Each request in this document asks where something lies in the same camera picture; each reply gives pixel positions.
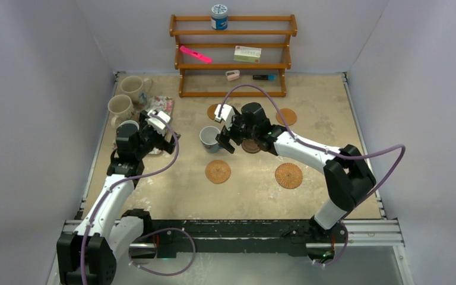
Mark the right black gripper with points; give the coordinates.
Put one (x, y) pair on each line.
(223, 139)

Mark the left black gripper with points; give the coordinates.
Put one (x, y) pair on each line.
(163, 145)

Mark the blue mug white inside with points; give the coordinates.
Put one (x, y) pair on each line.
(208, 140)

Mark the brown orange mug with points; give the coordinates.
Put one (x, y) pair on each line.
(128, 125)

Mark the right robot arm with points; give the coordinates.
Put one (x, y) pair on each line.
(348, 177)

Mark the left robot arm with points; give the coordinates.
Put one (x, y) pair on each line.
(89, 255)

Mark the dark brown wooden coaster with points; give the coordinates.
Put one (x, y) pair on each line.
(250, 146)

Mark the light wooden coaster left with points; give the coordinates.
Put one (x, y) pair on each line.
(213, 112)

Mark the light wooden coaster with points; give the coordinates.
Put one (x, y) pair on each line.
(286, 115)
(213, 112)

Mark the woven rattan coaster left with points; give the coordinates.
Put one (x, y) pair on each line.
(218, 171)

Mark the woven rattan coaster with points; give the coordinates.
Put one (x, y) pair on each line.
(289, 175)
(218, 171)

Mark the light wooden coaster right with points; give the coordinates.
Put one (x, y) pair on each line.
(286, 115)

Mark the woven rattan coaster right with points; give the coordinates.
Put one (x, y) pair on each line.
(289, 175)

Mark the floral serving tray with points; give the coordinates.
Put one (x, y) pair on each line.
(159, 103)

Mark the pink tape dispenser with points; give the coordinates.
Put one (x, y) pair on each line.
(232, 75)

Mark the beige floral mug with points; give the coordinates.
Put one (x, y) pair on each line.
(122, 109)

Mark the beige mug far back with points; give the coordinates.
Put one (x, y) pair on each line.
(137, 88)

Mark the black blue marker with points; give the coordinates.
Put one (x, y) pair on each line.
(260, 77)

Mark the green white small box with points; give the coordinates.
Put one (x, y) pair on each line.
(247, 54)

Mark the pink marker pen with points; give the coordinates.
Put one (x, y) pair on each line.
(195, 55)

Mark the blue-lidded white jar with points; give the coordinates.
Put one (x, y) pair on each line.
(219, 17)

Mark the wooden three-tier shelf rack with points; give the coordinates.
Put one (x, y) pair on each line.
(184, 63)

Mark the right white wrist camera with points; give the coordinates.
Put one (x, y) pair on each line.
(223, 114)

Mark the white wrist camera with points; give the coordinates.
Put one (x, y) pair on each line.
(223, 114)
(158, 120)

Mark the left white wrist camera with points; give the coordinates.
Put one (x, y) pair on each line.
(158, 120)

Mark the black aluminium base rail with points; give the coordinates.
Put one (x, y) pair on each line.
(167, 238)

